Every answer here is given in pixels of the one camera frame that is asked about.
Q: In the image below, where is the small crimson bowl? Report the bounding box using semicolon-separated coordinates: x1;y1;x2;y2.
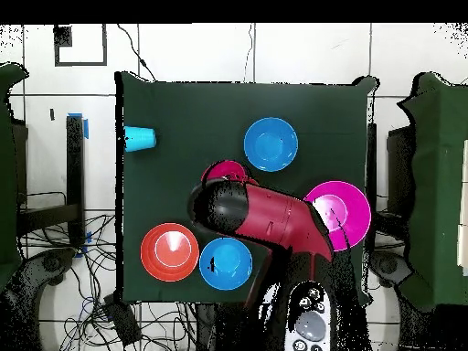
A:
200;159;259;186

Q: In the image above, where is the blue bowl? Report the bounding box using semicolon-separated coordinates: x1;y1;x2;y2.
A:
198;237;254;292
243;116;299;173

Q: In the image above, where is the large orange bowl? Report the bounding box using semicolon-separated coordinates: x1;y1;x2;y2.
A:
140;222;200;282

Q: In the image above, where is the light blue cup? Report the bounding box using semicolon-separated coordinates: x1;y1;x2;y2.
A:
122;125;157;154

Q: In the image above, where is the large pink bowl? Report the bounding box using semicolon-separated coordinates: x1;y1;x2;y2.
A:
303;180;373;252

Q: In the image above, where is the dark green table cloth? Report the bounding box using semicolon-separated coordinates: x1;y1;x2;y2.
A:
114;70;378;306

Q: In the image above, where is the blue tape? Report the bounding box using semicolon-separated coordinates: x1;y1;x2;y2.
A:
68;112;90;140

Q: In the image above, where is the black cabinet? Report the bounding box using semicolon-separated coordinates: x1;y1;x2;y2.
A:
386;125;416;220

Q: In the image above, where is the black power adapter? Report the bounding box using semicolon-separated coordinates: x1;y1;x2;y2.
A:
102;293;143;346

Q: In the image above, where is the green cloth covered table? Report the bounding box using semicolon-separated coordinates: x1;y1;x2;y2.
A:
397;71;468;306
0;61;28;290

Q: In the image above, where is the white panel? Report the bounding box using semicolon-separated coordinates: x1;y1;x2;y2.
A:
456;138;468;276

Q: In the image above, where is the black stand post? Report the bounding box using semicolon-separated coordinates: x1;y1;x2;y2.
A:
366;122;378;253

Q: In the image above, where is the tangle of black cables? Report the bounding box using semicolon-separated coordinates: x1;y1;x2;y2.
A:
21;211;198;351

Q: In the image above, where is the black stand frame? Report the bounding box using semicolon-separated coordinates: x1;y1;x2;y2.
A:
16;114;87;246

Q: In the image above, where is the black floor cable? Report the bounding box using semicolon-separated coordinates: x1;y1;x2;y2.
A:
116;24;158;82

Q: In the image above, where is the black pedestal leg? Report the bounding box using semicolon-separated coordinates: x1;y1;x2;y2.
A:
367;250;413;291
6;247;78;304

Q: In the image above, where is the black square frame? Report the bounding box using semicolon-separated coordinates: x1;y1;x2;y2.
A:
53;24;108;68

